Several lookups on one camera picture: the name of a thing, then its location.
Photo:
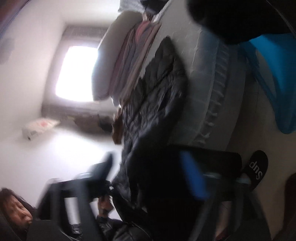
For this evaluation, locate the person's head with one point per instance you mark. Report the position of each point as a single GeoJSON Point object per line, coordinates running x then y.
{"type": "Point", "coordinates": [17, 212]}

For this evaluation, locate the blue plastic stool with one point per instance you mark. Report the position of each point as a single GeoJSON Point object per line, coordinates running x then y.
{"type": "Point", "coordinates": [272, 61]}

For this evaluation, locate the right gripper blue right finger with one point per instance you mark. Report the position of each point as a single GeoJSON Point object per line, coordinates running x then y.
{"type": "Point", "coordinates": [194, 176]}

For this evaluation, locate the white air conditioner unit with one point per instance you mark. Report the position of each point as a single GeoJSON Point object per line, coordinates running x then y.
{"type": "Point", "coordinates": [37, 127]}

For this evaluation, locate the black quilted puffer jacket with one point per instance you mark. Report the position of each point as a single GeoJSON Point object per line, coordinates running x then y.
{"type": "Point", "coordinates": [148, 119]}

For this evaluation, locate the grey curtain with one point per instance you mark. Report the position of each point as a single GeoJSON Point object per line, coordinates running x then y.
{"type": "Point", "coordinates": [92, 117]}

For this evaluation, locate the bright window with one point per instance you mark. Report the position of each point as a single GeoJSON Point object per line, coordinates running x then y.
{"type": "Point", "coordinates": [74, 81]}

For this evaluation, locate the stack of folded quilts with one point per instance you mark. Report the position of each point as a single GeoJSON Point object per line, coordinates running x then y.
{"type": "Point", "coordinates": [121, 54]}

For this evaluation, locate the black slipper with white text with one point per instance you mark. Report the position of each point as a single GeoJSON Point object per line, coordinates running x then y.
{"type": "Point", "coordinates": [255, 169]}

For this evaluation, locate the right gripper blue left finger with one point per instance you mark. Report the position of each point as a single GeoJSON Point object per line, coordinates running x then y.
{"type": "Point", "coordinates": [100, 171]}

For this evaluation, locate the grey quilted bed cover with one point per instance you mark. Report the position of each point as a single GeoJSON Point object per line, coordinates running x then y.
{"type": "Point", "coordinates": [216, 74]}

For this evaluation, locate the left hand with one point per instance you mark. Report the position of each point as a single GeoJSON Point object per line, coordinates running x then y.
{"type": "Point", "coordinates": [105, 206]}

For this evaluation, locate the brown folded garment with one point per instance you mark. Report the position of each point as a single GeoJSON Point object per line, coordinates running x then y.
{"type": "Point", "coordinates": [117, 127]}

